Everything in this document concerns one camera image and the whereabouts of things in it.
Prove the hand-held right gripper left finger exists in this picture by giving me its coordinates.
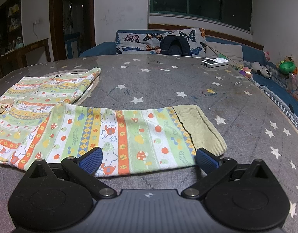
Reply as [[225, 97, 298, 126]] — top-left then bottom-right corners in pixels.
[[25, 147, 117, 199]]

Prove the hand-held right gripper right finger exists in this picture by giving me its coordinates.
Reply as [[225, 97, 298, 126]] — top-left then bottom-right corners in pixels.
[[182, 148, 273, 199]]

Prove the striped cartoon print children's top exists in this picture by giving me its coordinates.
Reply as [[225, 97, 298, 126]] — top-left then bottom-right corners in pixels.
[[0, 67, 228, 177]]

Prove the grey star print table cover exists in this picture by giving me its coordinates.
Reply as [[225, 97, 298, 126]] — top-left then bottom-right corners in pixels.
[[0, 55, 298, 233]]

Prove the small white device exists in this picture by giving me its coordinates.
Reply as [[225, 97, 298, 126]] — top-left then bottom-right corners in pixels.
[[201, 57, 229, 68]]

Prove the black and white plush toy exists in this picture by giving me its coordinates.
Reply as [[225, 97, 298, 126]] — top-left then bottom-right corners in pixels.
[[251, 61, 272, 79]]

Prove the beige cushion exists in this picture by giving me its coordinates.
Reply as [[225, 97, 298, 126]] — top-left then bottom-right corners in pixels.
[[206, 41, 244, 62]]

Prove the blue sofa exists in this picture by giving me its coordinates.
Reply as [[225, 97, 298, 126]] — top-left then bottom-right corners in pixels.
[[78, 29, 298, 129]]

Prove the colourful printed bag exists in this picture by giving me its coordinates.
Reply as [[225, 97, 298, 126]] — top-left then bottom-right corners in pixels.
[[286, 74, 298, 100]]

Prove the black backpack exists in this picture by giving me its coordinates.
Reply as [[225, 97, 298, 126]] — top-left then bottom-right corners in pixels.
[[160, 35, 190, 56]]

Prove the green toy bowl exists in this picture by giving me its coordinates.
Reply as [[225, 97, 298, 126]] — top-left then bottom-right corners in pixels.
[[279, 62, 296, 74]]

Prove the butterfly print pillow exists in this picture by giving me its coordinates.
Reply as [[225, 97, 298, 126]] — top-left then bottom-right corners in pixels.
[[115, 28, 207, 57]]

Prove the wooden sideboard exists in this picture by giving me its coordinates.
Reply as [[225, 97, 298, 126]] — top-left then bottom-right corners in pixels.
[[0, 38, 51, 83]]

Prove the dark wooden shelf cabinet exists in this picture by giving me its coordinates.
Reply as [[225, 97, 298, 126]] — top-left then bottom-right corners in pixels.
[[0, 0, 22, 54]]

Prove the dark window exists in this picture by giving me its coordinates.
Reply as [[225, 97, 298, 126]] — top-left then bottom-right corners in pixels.
[[148, 0, 253, 32]]

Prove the dark wooden door frame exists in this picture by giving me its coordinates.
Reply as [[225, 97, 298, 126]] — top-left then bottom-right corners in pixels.
[[49, 0, 96, 60]]

